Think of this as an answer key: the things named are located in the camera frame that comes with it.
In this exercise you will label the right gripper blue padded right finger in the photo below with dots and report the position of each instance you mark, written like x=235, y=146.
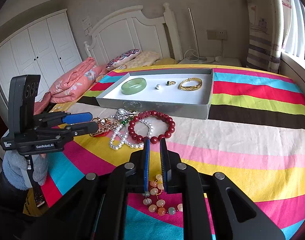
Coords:
x=165, y=164

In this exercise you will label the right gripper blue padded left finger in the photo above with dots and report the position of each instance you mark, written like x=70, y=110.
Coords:
x=146, y=157

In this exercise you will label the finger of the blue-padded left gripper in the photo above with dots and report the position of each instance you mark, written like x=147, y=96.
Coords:
x=75, y=117

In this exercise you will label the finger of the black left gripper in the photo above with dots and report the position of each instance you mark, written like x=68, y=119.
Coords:
x=74, y=130

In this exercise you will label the silver flower brooch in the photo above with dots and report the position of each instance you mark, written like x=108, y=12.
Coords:
x=123, y=114

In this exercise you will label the green jade bangle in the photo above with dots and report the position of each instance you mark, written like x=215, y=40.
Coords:
x=133, y=86

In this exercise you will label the gold bangle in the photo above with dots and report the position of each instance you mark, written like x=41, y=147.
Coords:
x=190, y=84

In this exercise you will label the grey gloved left hand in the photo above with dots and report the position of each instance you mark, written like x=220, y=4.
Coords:
x=13, y=163

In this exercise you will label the folded pink floral quilt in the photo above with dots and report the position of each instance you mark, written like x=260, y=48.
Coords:
x=72, y=85

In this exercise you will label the grey shallow cardboard box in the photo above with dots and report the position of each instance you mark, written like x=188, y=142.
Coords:
x=168, y=99

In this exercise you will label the white wardrobe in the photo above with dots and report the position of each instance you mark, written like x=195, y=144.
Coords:
x=44, y=47

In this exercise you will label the embroidered patterned pillow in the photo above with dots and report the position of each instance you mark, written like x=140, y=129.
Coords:
x=123, y=59

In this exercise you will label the beige pillow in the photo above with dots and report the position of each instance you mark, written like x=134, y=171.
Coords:
x=145, y=58

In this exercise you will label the striped colourful bed sheet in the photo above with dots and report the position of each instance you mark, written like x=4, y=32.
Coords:
x=255, y=135

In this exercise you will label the white wooden headboard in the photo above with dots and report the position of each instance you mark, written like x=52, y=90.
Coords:
x=129, y=28

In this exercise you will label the striped curtain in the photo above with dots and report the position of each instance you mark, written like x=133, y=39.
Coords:
x=266, y=27

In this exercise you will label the wall socket plate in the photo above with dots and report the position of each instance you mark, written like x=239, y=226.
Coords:
x=217, y=35

